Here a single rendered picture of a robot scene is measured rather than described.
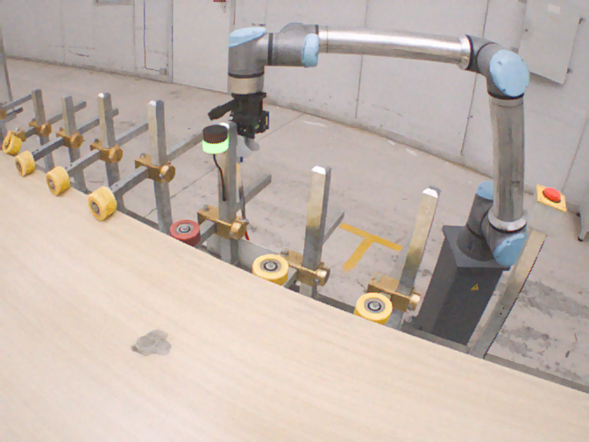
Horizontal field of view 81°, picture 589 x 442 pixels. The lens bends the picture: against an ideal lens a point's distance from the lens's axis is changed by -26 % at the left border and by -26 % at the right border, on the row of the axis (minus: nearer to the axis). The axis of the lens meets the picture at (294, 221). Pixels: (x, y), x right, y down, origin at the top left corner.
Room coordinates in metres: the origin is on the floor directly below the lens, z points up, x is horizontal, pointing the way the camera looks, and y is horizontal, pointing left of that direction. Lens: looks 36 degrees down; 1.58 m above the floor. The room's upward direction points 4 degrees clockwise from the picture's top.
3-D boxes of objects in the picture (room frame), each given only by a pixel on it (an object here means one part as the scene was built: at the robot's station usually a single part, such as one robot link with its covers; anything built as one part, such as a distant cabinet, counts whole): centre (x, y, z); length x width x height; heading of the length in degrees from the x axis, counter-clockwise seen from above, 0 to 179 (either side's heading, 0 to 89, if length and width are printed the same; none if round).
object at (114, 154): (1.19, 0.65, 0.95); 0.13 x 0.06 x 0.05; 65
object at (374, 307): (0.65, -0.18, 0.85); 0.08 x 0.08 x 0.11
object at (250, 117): (1.03, 0.14, 1.15); 0.09 x 0.08 x 0.12; 65
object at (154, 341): (0.49, 0.26, 0.91); 0.09 x 0.07 x 0.02; 108
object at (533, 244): (0.64, -0.51, 0.93); 0.05 x 0.05 x 0.45; 65
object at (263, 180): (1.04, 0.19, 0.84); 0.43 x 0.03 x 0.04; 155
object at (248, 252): (0.98, 0.14, 0.75); 0.26 x 0.01 x 0.10; 65
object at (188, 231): (0.86, 0.27, 0.85); 0.08 x 0.08 x 0.11
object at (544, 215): (0.64, -0.51, 1.18); 0.07 x 0.07 x 0.08; 65
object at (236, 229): (0.98, 0.20, 0.85); 0.13 x 0.06 x 0.05; 65
